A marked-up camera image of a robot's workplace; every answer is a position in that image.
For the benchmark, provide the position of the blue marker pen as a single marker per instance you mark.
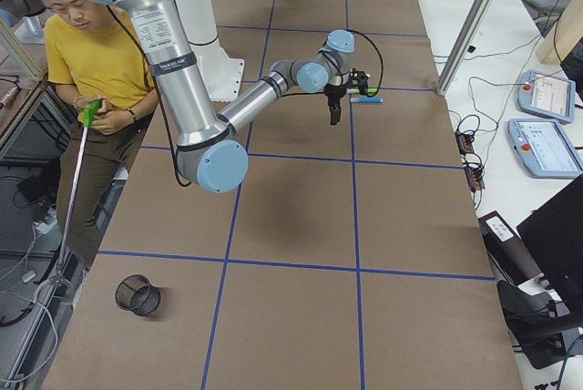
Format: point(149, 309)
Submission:
point(367, 100)

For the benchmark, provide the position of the black mesh cup far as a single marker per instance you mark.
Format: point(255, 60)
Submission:
point(138, 295)

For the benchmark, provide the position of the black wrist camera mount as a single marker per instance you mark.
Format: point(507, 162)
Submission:
point(358, 82)

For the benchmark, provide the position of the green handled reacher stick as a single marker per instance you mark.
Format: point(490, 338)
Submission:
point(57, 278)

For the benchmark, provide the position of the teach pendant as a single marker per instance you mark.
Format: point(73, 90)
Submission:
point(547, 96)
point(543, 147)

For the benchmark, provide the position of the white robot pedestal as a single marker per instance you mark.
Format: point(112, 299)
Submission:
point(221, 73)

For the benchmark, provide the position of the teach pendant near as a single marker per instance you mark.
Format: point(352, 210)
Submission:
point(543, 147)

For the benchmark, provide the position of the green marker pen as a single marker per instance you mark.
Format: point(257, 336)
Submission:
point(371, 89)

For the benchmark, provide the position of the black monitor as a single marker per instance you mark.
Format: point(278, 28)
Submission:
point(553, 236)

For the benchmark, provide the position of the teach pendant far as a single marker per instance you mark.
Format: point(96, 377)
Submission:
point(547, 96)

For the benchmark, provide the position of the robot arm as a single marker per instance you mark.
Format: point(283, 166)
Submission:
point(201, 84)

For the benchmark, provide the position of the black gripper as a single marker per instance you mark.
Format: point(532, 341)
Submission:
point(333, 97)

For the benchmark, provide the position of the person in yellow shirt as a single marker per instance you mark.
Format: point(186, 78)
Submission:
point(91, 54)

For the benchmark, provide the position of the aluminium frame post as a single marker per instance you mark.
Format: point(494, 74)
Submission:
point(468, 30)

